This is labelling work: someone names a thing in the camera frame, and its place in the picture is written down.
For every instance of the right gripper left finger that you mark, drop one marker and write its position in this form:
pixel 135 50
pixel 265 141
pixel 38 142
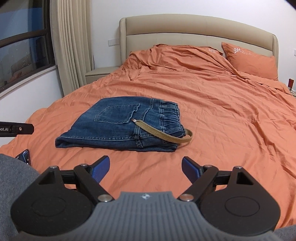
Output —
pixel 100 168

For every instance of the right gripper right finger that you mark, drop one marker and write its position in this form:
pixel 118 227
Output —
pixel 191 169

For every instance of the tan woven belt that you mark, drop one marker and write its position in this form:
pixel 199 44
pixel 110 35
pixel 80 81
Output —
pixel 159 134

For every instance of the blue denim jeans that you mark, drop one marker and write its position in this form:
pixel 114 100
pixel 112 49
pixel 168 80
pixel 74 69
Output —
pixel 110 123

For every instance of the smartphone on bed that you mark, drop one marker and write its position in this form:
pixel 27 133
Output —
pixel 24 156

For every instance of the grey sweatpants leg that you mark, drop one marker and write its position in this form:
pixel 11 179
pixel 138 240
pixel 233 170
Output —
pixel 16 177

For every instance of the orange duvet cover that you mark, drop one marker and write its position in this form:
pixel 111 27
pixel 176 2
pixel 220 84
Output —
pixel 236 118

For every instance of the beige nightstand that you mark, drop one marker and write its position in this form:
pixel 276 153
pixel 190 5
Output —
pixel 98 73

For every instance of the beige curtain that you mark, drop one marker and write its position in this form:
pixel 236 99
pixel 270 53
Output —
pixel 71 37

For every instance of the orange pillow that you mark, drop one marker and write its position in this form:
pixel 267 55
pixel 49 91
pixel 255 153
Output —
pixel 247 61

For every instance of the right side nightstand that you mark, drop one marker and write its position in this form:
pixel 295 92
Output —
pixel 293 92

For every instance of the red item on nightstand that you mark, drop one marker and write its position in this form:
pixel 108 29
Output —
pixel 290 83

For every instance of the beige upholstered headboard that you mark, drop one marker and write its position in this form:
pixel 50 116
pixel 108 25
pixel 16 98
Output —
pixel 143 32

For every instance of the dark window frame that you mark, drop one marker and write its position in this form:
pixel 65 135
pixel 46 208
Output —
pixel 26 44

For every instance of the white wall socket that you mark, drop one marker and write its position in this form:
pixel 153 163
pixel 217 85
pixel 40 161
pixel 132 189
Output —
pixel 113 42

